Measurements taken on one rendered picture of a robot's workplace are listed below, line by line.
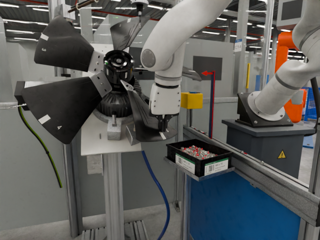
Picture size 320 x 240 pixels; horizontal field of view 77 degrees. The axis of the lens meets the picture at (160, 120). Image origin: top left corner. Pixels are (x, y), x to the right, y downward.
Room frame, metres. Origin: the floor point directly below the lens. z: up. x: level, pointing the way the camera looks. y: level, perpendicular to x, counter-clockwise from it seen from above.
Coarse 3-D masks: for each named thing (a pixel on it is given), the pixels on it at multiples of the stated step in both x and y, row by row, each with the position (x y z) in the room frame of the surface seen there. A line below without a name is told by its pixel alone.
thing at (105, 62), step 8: (104, 56) 0.81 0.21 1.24; (112, 56) 0.82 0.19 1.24; (120, 56) 0.83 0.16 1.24; (128, 56) 0.84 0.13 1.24; (104, 64) 0.79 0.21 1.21; (112, 64) 0.79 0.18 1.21; (120, 64) 0.81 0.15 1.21; (128, 64) 0.82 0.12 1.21; (104, 72) 0.82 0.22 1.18; (112, 72) 0.78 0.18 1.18; (120, 72) 0.78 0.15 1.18; (128, 72) 0.80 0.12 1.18; (112, 80) 0.82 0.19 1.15; (128, 80) 0.84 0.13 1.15; (112, 88) 0.85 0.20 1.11; (120, 88) 0.86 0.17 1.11
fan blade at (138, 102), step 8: (136, 96) 0.78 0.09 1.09; (136, 104) 0.73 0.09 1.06; (144, 104) 0.78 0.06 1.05; (136, 112) 0.69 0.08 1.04; (144, 112) 0.72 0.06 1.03; (136, 120) 0.66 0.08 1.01; (144, 120) 0.69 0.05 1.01; (152, 120) 0.72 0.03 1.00; (136, 128) 0.64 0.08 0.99; (144, 128) 0.66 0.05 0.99; (152, 128) 0.69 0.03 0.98; (168, 128) 0.76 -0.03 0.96; (136, 136) 0.62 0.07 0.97; (144, 136) 0.64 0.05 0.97; (152, 136) 0.66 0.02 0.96; (160, 136) 0.68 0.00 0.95; (168, 136) 0.71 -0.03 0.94
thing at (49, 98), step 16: (64, 80) 0.71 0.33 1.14; (80, 80) 0.74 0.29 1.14; (32, 96) 0.65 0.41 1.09; (48, 96) 0.67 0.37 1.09; (64, 96) 0.70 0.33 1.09; (80, 96) 0.73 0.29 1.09; (96, 96) 0.78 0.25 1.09; (32, 112) 0.64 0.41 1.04; (48, 112) 0.66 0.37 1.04; (64, 112) 0.69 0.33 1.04; (80, 112) 0.73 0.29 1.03; (48, 128) 0.65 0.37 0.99; (64, 128) 0.68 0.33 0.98
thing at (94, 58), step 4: (96, 52) 0.86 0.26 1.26; (92, 56) 0.87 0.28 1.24; (96, 56) 0.87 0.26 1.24; (100, 56) 0.86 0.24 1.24; (92, 60) 0.87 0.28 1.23; (96, 60) 0.87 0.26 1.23; (100, 60) 0.87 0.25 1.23; (92, 64) 0.87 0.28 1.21; (100, 64) 0.87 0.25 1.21; (92, 68) 0.87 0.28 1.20; (96, 68) 0.87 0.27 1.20; (100, 68) 0.87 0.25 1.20; (92, 72) 0.88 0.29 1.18; (96, 72) 0.87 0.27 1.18
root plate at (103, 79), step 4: (100, 72) 0.80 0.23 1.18; (92, 76) 0.78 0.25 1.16; (96, 76) 0.79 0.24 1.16; (100, 76) 0.80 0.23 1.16; (104, 76) 0.81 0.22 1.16; (92, 80) 0.78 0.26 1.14; (96, 80) 0.79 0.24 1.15; (100, 80) 0.80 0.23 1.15; (104, 80) 0.81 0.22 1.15; (96, 84) 0.79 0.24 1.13; (104, 84) 0.81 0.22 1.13; (108, 84) 0.83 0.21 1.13; (100, 88) 0.80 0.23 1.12; (104, 88) 0.81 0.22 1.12; (108, 88) 0.83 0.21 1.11; (100, 92) 0.80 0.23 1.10; (104, 92) 0.81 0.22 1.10; (108, 92) 0.82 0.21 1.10
